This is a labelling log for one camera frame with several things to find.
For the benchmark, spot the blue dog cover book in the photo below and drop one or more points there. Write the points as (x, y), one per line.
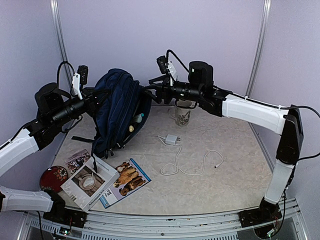
(131, 178)

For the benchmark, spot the beige patterned ceramic mug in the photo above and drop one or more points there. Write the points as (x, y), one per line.
(181, 112)

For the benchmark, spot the front aluminium rail base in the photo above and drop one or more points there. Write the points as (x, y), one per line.
(117, 226)

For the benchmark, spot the red floral round tin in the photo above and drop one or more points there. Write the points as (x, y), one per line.
(53, 178)

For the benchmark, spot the white USB charger block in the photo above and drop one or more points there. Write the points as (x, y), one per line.
(171, 139)

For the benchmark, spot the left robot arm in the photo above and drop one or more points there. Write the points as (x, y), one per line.
(56, 108)

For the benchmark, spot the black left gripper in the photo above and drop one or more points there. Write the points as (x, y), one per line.
(88, 96)

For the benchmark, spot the white afternoon tea book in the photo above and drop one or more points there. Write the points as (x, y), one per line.
(89, 182)

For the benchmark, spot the navy blue student backpack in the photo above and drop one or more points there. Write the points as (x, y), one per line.
(114, 117)

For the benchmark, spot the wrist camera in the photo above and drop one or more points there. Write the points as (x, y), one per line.
(167, 68)
(79, 79)

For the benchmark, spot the purple picture card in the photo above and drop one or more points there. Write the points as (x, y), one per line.
(77, 160)

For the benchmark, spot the white teal-capped marker pen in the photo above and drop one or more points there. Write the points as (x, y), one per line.
(138, 118)

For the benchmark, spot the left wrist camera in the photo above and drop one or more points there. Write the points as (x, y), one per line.
(79, 79)

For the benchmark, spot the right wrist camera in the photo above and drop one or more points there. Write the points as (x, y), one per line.
(167, 68)

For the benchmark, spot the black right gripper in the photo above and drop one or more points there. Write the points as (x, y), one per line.
(159, 90)

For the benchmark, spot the right aluminium frame post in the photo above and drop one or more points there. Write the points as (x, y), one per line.
(259, 47)

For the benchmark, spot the aluminium frame post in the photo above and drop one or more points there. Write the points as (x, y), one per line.
(259, 47)
(58, 29)

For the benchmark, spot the left aluminium frame post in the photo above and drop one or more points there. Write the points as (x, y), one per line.
(58, 29)

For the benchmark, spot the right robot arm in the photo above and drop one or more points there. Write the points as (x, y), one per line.
(283, 121)

